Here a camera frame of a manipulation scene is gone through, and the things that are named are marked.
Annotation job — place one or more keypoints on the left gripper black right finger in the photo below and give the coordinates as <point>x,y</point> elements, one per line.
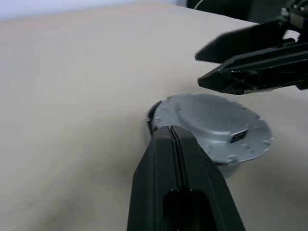
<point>204,178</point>

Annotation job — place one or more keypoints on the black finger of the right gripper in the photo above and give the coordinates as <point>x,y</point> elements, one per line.
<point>245,41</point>
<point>260,72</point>

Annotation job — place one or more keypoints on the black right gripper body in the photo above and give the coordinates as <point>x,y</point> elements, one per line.
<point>299,16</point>

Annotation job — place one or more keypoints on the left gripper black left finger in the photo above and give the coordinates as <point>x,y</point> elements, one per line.
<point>151,183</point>

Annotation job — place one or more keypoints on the silver motor lid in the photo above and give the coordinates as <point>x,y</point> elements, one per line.
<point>207,120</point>

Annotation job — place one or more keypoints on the black cabinet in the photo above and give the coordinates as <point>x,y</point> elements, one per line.
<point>228,9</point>

